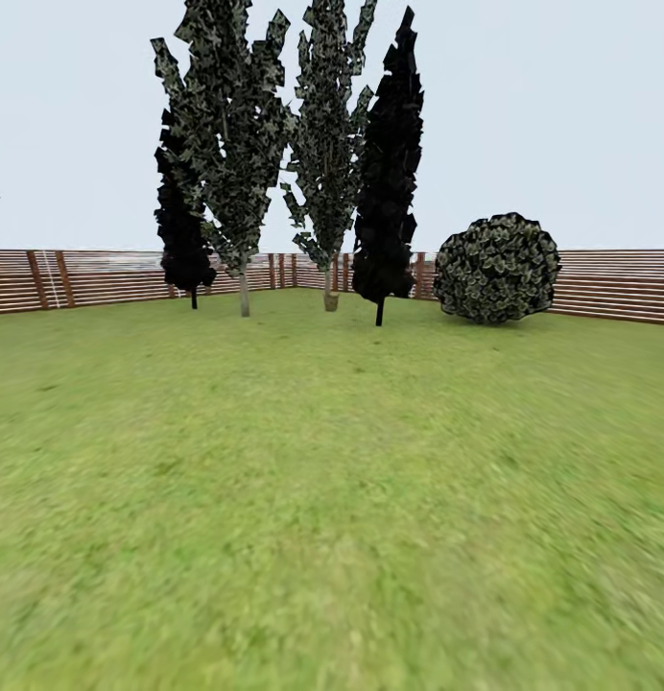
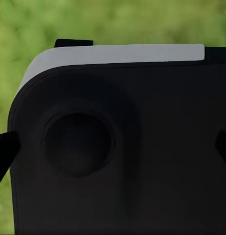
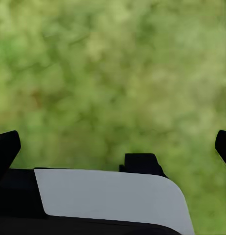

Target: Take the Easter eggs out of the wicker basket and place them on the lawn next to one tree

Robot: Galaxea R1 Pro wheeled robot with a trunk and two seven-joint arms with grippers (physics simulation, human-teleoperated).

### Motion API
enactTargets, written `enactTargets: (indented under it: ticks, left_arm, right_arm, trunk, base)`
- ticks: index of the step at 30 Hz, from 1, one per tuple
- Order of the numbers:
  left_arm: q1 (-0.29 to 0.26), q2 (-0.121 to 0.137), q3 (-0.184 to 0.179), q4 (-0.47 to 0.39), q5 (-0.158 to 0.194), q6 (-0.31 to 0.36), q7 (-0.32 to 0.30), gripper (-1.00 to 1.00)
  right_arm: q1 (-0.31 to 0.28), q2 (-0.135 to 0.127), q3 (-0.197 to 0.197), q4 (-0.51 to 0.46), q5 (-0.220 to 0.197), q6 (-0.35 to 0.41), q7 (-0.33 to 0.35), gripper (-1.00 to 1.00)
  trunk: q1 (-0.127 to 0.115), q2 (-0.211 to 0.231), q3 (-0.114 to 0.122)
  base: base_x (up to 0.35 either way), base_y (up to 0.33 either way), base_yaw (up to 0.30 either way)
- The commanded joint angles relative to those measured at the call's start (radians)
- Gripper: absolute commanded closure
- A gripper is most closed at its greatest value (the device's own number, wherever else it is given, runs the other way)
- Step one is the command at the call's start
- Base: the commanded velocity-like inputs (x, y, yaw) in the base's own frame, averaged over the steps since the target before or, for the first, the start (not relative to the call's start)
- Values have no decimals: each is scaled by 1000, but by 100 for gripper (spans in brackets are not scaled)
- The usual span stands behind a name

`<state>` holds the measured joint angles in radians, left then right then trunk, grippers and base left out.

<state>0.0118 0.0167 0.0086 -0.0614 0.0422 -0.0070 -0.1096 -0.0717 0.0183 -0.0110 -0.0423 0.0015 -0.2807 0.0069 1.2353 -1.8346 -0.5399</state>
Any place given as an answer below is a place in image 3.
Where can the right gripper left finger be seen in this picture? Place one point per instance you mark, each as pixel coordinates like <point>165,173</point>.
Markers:
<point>10,145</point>

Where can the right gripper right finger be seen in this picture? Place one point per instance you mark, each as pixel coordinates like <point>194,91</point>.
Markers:
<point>220,144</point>

